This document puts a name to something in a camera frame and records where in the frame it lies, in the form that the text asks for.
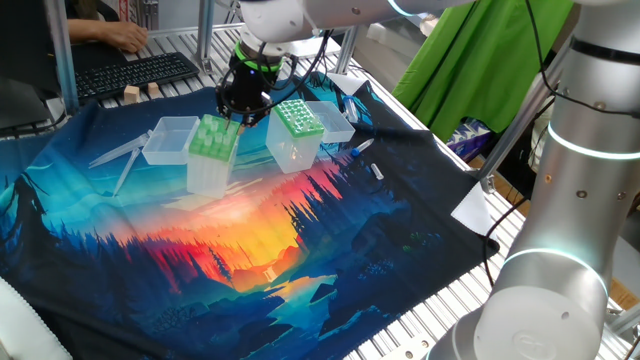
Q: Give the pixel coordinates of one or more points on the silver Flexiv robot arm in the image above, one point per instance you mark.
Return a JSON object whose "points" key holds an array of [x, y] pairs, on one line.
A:
{"points": [[550, 310]]}

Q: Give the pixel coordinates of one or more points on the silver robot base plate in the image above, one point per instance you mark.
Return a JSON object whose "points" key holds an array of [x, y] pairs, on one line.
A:
{"points": [[412, 350]]}

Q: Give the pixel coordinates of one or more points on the aluminium frame beam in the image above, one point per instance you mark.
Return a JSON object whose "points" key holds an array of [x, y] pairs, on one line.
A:
{"points": [[625, 320]]}

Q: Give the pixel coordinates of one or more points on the person dark clothed torso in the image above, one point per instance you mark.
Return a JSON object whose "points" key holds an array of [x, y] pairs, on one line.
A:
{"points": [[25, 50]]}

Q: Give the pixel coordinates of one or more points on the person bare hand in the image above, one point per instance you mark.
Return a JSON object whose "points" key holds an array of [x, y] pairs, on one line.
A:
{"points": [[124, 37]]}

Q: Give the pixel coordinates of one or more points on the printed sunset landscape cloth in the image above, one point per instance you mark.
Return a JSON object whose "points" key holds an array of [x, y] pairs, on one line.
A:
{"points": [[250, 250]]}

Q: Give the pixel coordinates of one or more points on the blue patterned box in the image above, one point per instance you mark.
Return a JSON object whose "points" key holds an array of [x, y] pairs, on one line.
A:
{"points": [[467, 140]]}

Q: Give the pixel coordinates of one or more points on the clear box green tip rack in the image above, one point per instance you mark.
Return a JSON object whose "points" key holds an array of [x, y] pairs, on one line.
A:
{"points": [[292, 152], [207, 180]]}

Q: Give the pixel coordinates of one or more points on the person bare forearm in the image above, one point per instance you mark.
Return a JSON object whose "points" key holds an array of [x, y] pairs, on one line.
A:
{"points": [[85, 31]]}

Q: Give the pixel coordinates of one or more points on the bright green fabric sheet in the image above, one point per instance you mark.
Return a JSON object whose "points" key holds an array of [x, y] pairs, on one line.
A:
{"points": [[475, 75]]}

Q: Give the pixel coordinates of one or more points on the white stand with base plate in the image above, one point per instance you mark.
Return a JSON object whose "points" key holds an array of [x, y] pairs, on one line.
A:
{"points": [[310, 48]]}

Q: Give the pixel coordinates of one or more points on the black computer keyboard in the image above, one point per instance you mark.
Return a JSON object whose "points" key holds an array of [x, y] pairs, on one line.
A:
{"points": [[135, 72]]}

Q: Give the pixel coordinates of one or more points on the slim blue-capped conical tube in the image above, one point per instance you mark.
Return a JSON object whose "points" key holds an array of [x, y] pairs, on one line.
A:
{"points": [[362, 147]]}

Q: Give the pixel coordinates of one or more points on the slanted aluminium frame post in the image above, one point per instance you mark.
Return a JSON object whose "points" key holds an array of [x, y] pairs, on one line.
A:
{"points": [[520, 120]]}

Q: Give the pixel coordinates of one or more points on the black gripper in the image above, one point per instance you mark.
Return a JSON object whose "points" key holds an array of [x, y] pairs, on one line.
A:
{"points": [[250, 87]]}

